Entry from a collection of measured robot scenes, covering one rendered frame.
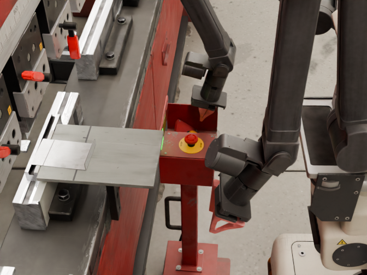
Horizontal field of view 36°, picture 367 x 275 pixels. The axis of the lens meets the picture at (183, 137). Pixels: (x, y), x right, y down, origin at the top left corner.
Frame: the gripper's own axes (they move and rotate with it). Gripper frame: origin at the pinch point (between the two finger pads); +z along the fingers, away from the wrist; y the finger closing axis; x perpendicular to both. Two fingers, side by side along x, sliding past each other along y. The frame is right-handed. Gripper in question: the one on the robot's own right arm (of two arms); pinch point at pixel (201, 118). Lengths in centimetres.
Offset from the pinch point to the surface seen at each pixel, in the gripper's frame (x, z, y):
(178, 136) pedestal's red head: 6.1, 3.7, 5.6
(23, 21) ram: 38, -46, 44
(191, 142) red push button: 11.3, 0.2, 2.2
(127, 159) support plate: 37.8, -15.3, 19.1
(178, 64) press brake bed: -129, 77, 2
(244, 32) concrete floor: -171, 72, -35
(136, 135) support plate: 29.7, -15.5, 18.3
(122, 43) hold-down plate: -21.7, -3.6, 28.7
